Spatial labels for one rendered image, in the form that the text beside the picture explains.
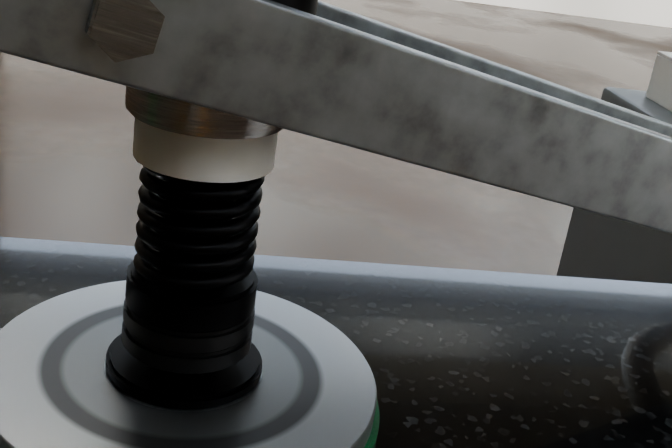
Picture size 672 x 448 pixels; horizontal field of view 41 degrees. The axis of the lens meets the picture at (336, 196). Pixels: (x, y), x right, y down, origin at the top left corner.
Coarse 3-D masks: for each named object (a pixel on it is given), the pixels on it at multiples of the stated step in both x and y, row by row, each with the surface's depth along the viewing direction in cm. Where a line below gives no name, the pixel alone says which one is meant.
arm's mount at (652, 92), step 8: (656, 56) 160; (664, 56) 157; (656, 64) 160; (664, 64) 157; (656, 72) 160; (664, 72) 157; (656, 80) 159; (664, 80) 157; (648, 88) 162; (656, 88) 159; (664, 88) 156; (648, 96) 162; (656, 96) 159; (664, 96) 156; (664, 104) 156
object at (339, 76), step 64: (0, 0) 33; (64, 0) 33; (128, 0) 33; (192, 0) 35; (256, 0) 36; (64, 64) 34; (128, 64) 35; (192, 64) 36; (256, 64) 37; (320, 64) 38; (384, 64) 39; (448, 64) 41; (320, 128) 39; (384, 128) 41; (448, 128) 42; (512, 128) 43; (576, 128) 45; (640, 128) 46; (576, 192) 46; (640, 192) 48
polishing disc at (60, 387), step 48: (96, 288) 55; (0, 336) 49; (48, 336) 50; (96, 336) 50; (288, 336) 53; (336, 336) 54; (0, 384) 45; (48, 384) 45; (96, 384) 46; (288, 384) 48; (336, 384) 49; (0, 432) 41; (48, 432) 42; (96, 432) 42; (144, 432) 43; (192, 432) 43; (240, 432) 44; (288, 432) 44; (336, 432) 45
